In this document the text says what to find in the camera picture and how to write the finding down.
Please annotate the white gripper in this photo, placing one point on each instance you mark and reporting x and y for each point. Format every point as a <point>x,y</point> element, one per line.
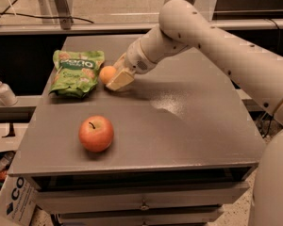
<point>138,58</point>

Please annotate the small orange fruit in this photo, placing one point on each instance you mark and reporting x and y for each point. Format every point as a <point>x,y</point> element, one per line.
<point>106,73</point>

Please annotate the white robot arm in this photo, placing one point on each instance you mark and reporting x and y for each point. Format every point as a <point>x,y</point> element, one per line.
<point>257,71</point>

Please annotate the green rice chip bag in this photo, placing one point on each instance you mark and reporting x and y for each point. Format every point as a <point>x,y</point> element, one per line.
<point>77,72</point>

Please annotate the red apple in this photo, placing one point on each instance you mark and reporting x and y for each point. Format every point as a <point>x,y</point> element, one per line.
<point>96,133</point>

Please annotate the grey drawer cabinet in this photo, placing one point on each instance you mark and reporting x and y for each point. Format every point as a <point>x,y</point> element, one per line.
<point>183,146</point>

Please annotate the white pump dispenser bottle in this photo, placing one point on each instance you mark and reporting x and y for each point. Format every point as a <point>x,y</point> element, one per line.
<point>7,96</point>

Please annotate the white cardboard box with print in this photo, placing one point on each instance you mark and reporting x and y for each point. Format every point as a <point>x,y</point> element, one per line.
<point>17,202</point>

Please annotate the metal railing frame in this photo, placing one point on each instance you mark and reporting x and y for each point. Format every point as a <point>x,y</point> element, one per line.
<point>70,16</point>

